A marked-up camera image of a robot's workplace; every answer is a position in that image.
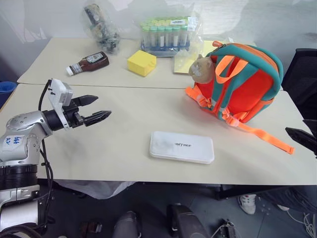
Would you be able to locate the brown sauce bottle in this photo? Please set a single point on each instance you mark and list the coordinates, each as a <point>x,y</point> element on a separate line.
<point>89,63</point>

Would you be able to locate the white sneaker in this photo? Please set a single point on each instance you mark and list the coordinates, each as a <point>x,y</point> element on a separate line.
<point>247,203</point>

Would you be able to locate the clear bag of electronic parts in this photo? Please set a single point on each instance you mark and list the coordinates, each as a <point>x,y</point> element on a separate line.
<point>102,27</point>

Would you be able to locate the yellow box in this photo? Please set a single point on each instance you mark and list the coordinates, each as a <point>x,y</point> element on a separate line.
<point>141,63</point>

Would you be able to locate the bagged rack of test tubes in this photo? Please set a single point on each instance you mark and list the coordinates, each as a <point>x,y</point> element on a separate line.
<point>166,34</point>

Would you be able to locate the yellow paper in clear sleeve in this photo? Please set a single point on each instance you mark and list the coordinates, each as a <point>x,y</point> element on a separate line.
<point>182,63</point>

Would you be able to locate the white plastic bag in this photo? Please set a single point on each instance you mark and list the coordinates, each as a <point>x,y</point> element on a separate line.
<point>99,188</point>

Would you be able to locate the black office chair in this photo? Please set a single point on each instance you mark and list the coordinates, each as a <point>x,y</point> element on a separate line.
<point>301,81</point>

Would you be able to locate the white rectangular box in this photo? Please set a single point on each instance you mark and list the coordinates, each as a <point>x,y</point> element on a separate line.
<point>182,147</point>

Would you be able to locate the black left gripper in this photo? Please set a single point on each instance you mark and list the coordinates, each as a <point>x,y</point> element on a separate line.
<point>73,116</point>

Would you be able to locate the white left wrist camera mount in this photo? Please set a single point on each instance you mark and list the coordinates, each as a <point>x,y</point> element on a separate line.
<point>60,93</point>

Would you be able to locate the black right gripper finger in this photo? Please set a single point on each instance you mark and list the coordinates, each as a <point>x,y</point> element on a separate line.
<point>301,138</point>
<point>311,124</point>

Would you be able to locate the black table frame bar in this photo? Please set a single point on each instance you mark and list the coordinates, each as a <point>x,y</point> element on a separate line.
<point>247,192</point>

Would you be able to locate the orange and teal backpack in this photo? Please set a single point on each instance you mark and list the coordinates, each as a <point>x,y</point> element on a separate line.
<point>244,86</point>

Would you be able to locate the dark rounded shape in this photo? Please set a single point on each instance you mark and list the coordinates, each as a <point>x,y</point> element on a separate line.
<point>185,221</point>
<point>126,225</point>

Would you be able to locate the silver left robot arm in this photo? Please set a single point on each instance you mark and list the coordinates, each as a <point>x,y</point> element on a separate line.
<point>21,124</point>

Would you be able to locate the blue bin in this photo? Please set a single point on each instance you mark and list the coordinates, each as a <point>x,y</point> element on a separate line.
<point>6,91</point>

